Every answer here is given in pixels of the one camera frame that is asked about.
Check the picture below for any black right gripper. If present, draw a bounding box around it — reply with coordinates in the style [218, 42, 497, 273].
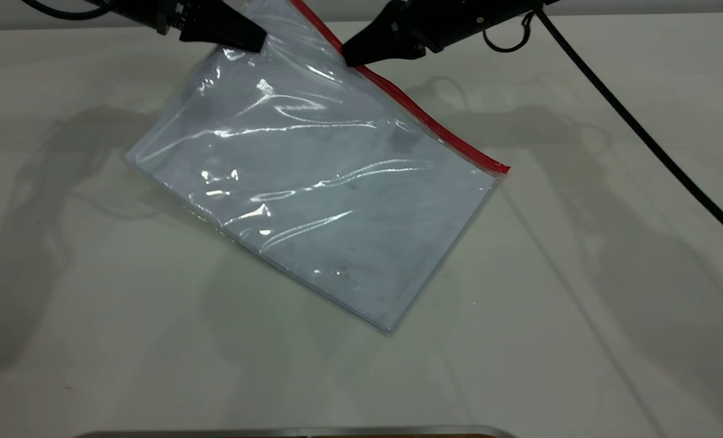
[342, 0, 559, 68]

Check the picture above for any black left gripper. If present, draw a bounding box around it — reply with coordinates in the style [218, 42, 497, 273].
[103, 0, 268, 53]

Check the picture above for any clear zip bag red zipper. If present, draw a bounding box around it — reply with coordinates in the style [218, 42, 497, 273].
[124, 0, 511, 335]

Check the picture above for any thin black cable loop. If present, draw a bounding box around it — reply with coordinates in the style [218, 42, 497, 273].
[482, 12, 536, 54]

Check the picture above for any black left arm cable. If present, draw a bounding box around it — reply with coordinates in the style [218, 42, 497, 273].
[21, 0, 114, 21]

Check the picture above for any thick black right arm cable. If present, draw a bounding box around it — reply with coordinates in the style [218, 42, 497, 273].
[533, 7, 723, 251]

